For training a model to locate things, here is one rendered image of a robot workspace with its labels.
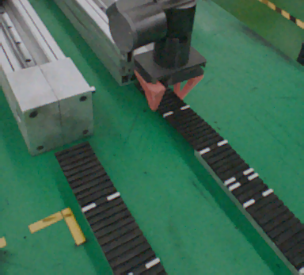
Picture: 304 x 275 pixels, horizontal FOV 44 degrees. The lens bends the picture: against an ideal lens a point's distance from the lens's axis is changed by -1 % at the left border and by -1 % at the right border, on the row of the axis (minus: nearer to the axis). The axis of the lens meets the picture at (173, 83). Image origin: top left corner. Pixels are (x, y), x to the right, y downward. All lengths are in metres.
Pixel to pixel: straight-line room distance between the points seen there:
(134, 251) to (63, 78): 0.27
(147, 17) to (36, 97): 0.19
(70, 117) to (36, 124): 0.05
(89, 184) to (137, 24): 0.22
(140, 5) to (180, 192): 0.27
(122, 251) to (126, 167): 0.15
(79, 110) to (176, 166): 0.17
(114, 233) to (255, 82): 0.43
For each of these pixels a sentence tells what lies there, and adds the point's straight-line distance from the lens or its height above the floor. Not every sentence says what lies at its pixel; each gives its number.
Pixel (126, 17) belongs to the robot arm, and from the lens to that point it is 0.49.
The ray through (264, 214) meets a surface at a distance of 0.53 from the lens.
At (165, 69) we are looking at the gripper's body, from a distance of 0.58.
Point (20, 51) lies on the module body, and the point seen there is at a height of 0.84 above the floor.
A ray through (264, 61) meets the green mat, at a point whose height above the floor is 0.78.
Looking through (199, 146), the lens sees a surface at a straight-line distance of 0.58.
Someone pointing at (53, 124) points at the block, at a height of 0.83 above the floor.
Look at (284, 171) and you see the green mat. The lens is 0.63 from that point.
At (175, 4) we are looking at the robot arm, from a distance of 0.53.
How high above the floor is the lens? 1.24
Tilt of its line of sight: 39 degrees down
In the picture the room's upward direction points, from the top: 7 degrees clockwise
